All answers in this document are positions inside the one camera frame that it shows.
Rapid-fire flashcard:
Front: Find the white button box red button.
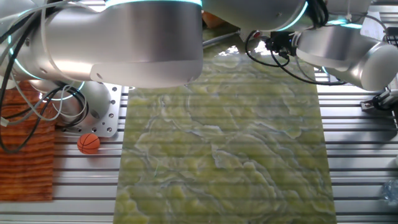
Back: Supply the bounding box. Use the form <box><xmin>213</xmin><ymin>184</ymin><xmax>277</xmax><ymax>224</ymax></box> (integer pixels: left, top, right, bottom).
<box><xmin>239</xmin><ymin>29</ymin><xmax>265</xmax><ymax>43</ymax></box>

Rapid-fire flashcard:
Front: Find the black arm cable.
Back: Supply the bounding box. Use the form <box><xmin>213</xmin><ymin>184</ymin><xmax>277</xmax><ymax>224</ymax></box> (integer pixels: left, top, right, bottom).
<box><xmin>244</xmin><ymin>30</ymin><xmax>348</xmax><ymax>86</ymax></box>

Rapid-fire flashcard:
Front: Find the thin white base cable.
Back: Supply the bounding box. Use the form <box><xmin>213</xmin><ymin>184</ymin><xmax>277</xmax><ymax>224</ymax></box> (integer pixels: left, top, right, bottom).
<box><xmin>0</xmin><ymin>0</ymin><xmax>88</xmax><ymax>127</ymax></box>

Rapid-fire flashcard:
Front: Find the printed paper sheet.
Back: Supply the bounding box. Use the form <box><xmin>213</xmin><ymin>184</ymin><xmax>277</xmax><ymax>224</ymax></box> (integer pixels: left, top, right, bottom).
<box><xmin>360</xmin><ymin>12</ymin><xmax>388</xmax><ymax>41</ymax></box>

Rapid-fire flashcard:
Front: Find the green marble pattern mat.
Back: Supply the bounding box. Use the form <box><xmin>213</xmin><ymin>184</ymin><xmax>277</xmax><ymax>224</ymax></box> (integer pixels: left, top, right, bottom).
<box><xmin>112</xmin><ymin>23</ymin><xmax>338</xmax><ymax>224</ymax></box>

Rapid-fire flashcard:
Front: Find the black clamp at right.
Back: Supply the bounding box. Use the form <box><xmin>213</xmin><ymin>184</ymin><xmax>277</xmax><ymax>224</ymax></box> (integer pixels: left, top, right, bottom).
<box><xmin>360</xmin><ymin>88</ymin><xmax>398</xmax><ymax>113</ymax></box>

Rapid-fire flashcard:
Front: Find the brown wood pattern sheet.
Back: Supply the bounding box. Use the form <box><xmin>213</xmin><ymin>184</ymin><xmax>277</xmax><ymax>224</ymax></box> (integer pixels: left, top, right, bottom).
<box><xmin>0</xmin><ymin>80</ymin><xmax>57</xmax><ymax>202</ymax></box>

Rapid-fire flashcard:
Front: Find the small orange basketball toy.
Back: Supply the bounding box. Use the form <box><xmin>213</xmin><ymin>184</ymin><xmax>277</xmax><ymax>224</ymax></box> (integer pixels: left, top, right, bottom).
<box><xmin>76</xmin><ymin>133</ymin><xmax>101</xmax><ymax>155</ymax></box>

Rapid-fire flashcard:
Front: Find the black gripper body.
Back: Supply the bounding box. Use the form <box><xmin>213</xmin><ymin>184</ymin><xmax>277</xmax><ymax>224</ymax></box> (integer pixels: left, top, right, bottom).
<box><xmin>273</xmin><ymin>30</ymin><xmax>296</xmax><ymax>57</ymax></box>

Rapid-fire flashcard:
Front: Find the black base cable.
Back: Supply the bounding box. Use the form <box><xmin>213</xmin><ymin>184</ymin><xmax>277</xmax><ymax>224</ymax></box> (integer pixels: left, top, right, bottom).
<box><xmin>0</xmin><ymin>18</ymin><xmax>90</xmax><ymax>154</ymax></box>

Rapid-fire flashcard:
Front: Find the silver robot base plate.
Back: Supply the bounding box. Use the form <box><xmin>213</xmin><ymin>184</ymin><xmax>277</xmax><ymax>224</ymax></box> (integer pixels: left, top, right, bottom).
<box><xmin>57</xmin><ymin>82</ymin><xmax>123</xmax><ymax>138</ymax></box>

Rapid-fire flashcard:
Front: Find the clear plastic object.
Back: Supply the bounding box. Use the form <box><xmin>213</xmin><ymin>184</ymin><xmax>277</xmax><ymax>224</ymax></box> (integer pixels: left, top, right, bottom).
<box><xmin>382</xmin><ymin>179</ymin><xmax>398</xmax><ymax>207</ymax></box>

